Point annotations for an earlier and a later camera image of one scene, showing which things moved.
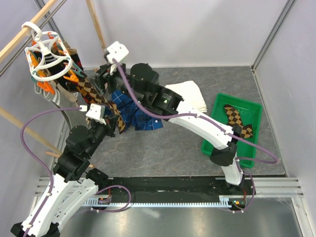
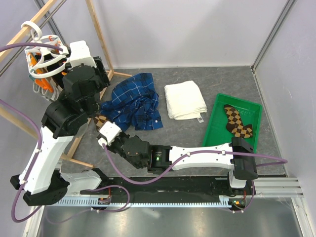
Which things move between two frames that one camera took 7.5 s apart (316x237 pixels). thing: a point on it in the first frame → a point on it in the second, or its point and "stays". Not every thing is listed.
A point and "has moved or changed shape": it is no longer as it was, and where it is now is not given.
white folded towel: [190, 94] stays
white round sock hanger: [47, 58] stays
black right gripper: [107, 76] → [110, 147]
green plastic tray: [250, 113] stays
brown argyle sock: [90, 94] has moved or changed shape
